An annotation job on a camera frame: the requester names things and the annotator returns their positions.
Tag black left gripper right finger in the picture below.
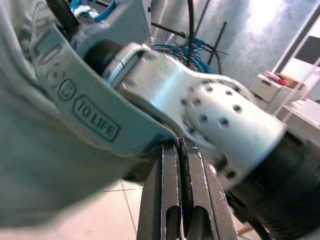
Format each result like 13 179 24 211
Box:
184 142 238 240

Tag white storage box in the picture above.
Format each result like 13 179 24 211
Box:
249 73 285 102

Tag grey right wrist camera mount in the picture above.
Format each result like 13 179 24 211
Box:
68 0 152 55

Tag cardboard box red items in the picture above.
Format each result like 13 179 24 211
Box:
264 70 305 89

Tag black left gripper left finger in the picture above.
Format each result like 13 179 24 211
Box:
136 144 183 240

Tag blue wire hanger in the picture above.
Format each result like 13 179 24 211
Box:
71 0 118 25

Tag grey green garment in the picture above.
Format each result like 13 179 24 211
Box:
0 0 182 217

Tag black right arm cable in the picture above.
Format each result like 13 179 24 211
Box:
47 0 82 33

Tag white metal shelf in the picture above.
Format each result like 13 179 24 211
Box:
273 32 320 131

